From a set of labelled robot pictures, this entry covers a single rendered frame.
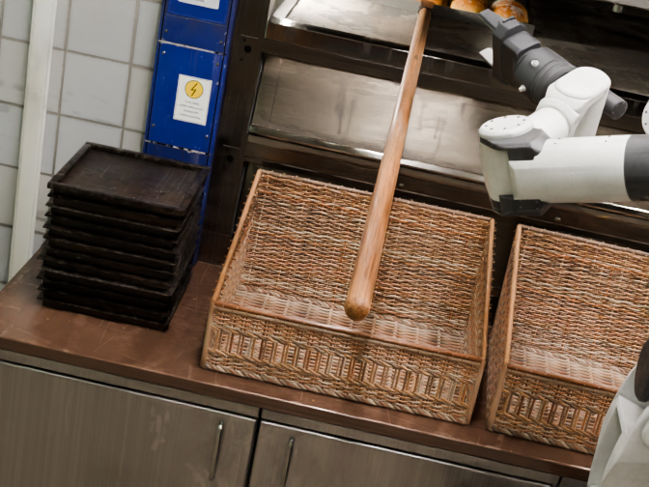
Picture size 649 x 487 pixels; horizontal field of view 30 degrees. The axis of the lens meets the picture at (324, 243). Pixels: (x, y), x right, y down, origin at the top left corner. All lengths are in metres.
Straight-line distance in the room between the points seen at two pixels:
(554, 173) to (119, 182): 1.15
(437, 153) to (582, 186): 1.08
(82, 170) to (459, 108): 0.84
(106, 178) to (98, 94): 0.32
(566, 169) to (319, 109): 1.15
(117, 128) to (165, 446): 0.77
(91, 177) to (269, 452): 0.68
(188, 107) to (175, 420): 0.72
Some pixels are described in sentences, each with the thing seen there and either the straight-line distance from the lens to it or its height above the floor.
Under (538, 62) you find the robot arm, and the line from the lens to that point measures 2.02.
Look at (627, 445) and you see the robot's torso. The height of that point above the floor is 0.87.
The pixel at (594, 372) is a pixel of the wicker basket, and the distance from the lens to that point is 2.79.
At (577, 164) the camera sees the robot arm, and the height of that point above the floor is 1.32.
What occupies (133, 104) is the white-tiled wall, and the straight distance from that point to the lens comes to 2.82.
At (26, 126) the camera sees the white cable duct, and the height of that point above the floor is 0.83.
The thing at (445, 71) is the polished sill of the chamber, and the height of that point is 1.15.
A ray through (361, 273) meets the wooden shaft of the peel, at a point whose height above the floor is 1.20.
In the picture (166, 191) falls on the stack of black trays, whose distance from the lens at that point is 2.55.
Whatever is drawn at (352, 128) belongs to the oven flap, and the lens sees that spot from 2.73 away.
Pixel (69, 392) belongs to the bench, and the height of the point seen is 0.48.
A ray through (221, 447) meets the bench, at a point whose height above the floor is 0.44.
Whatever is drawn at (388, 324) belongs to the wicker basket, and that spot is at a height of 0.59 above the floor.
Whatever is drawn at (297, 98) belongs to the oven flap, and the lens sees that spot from 2.74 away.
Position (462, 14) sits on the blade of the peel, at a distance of 3.11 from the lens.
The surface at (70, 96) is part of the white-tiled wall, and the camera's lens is 2.86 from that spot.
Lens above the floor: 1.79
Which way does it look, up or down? 23 degrees down
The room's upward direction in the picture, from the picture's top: 11 degrees clockwise
